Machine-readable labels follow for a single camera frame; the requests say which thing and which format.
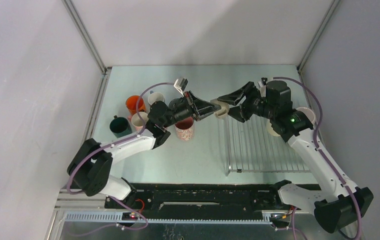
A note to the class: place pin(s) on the grey cable duct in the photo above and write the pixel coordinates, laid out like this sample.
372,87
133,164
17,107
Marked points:
119,217

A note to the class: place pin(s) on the dark green mug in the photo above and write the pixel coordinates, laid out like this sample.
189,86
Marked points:
120,127

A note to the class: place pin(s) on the orange mug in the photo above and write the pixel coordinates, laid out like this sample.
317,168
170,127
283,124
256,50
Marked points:
135,104

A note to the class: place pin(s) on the light blue mug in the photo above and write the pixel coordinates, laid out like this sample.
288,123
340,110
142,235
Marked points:
155,97

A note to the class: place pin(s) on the grey black mug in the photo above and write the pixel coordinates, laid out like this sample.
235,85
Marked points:
174,103

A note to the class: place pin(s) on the cream cup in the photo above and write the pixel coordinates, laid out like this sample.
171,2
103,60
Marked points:
270,129

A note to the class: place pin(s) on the wire dish rack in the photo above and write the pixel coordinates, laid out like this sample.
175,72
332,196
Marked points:
250,148

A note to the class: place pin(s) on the pink cup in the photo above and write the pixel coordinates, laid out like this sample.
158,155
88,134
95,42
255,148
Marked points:
138,120

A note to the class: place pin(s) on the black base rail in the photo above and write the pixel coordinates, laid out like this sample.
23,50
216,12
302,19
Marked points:
204,201

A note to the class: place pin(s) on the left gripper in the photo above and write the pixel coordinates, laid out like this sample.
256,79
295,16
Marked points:
200,109

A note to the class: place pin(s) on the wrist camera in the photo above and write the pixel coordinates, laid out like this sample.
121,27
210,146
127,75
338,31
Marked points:
180,84
262,83

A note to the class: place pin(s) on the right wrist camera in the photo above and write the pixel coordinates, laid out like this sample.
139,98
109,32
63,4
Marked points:
262,83

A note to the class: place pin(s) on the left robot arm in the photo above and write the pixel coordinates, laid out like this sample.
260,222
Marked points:
90,168

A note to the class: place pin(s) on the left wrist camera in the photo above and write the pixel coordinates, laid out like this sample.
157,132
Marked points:
180,84

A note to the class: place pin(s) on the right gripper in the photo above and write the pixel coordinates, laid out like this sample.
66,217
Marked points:
241,113

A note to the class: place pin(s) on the beige mug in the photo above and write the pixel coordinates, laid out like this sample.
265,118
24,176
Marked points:
223,111

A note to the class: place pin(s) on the pink patterned mug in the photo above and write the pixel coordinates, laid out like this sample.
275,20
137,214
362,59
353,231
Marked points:
185,129

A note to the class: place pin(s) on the white lilac mug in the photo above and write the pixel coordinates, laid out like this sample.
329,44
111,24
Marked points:
309,113

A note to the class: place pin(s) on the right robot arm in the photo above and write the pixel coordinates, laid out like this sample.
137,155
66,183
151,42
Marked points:
340,201

